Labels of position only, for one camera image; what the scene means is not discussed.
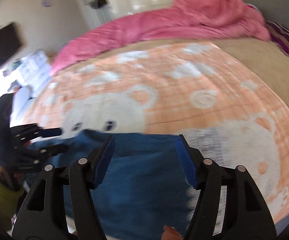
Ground blue denim pants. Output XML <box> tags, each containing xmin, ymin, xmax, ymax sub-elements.
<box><xmin>24</xmin><ymin>129</ymin><xmax>200</xmax><ymax>240</ymax></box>

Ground green fleece sleeve forearm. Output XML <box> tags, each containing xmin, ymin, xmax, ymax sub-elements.
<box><xmin>0</xmin><ymin>182</ymin><xmax>25</xmax><ymax>231</ymax></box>

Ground left hand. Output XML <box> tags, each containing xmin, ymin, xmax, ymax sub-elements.
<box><xmin>0</xmin><ymin>166</ymin><xmax>22</xmax><ymax>191</ymax></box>

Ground right hand red nails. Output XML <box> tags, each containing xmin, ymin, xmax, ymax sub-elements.
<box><xmin>161</xmin><ymin>225</ymin><xmax>183</xmax><ymax>240</ymax></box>

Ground white drawer dresser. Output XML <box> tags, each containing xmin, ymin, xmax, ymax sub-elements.
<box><xmin>7</xmin><ymin>50</ymin><xmax>51</xmax><ymax>98</ymax></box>

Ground orange bear blanket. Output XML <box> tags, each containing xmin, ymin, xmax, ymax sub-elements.
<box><xmin>24</xmin><ymin>38</ymin><xmax>289</xmax><ymax>222</ymax></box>

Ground purple striped pillow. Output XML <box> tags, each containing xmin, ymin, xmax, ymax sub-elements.
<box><xmin>266</xmin><ymin>21</ymin><xmax>289</xmax><ymax>57</ymax></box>

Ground pink duvet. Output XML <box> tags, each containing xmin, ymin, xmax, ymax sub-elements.
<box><xmin>49</xmin><ymin>0</ymin><xmax>270</xmax><ymax>76</ymax></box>

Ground black wall television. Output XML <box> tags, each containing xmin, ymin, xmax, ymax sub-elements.
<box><xmin>0</xmin><ymin>22</ymin><xmax>22</xmax><ymax>68</ymax></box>

